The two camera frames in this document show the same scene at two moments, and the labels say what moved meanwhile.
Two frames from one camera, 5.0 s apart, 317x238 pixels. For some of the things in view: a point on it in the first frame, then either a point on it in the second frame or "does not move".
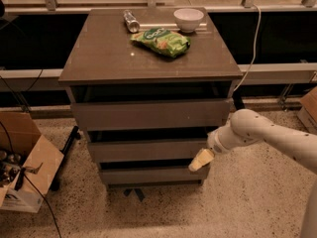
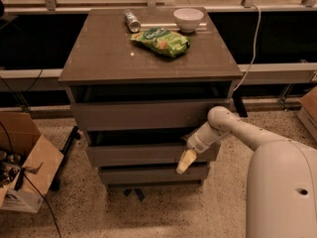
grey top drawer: [151, 115] does not move
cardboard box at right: [307, 113] does not move
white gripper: [215, 144] -> [197, 143]
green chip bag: [162, 41] does not move
